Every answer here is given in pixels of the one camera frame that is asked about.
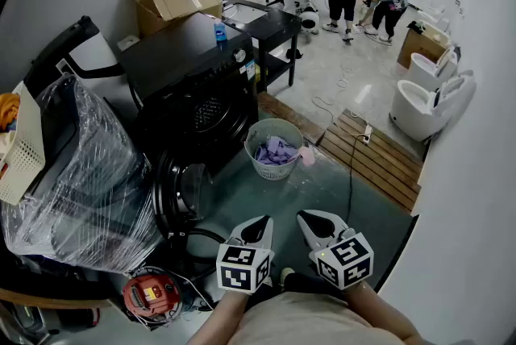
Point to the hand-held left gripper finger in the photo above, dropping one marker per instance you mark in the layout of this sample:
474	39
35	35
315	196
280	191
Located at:
269	238
240	229

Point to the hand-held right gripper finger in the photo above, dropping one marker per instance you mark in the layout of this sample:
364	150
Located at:
332	220
313	240

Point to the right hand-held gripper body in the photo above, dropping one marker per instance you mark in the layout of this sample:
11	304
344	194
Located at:
346	263

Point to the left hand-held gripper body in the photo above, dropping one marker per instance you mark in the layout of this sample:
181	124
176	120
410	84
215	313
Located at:
242	268

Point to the pale green laundry basket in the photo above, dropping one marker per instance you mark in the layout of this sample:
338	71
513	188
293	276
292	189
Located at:
270	172

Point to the pink clothes garment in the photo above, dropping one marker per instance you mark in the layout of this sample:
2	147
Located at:
307	156

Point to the purple clothes garment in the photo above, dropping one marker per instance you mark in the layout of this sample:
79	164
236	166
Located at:
276	152

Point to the black washing machine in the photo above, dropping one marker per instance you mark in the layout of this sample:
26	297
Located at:
173	57

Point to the person's right forearm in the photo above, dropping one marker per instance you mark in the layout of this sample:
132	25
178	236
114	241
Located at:
379	311

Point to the person's left forearm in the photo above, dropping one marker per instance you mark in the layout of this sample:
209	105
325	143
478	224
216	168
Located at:
225	315

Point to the red power tool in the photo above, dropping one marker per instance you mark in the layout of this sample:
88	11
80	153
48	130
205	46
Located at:
151	295

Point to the cream perforated plastic basket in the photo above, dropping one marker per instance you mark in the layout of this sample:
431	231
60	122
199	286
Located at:
26	150

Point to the person's right shoe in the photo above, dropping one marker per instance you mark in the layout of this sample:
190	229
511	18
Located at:
286	275

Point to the person's black shorts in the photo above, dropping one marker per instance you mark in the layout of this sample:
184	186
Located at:
310	283

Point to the wooden slat mat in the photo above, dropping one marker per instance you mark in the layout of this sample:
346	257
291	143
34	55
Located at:
375	162

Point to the person's beige shirt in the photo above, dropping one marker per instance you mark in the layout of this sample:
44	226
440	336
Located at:
306	323

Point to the white power strip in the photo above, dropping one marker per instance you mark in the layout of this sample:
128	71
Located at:
367	134

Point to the brown wooden plank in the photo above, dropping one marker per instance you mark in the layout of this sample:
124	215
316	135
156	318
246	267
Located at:
290	115

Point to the white toilet with open lid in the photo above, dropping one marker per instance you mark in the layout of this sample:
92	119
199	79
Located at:
419	113
427	71

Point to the plastic-wrapped dark appliance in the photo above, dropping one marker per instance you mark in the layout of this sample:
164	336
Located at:
88	182

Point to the brown cardboard box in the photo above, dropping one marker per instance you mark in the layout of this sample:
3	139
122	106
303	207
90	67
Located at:
419	45

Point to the blue detergent bottle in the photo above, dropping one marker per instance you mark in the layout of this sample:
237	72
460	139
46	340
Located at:
220	33

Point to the black table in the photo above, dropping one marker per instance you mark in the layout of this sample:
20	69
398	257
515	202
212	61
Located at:
278	27

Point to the white round robot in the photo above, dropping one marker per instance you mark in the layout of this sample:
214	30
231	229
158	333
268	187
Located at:
309	19

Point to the large open cardboard box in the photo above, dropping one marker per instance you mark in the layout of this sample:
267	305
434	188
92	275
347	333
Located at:
177	1

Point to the white appliance with black frame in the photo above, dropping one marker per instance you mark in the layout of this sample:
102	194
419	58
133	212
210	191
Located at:
86	53

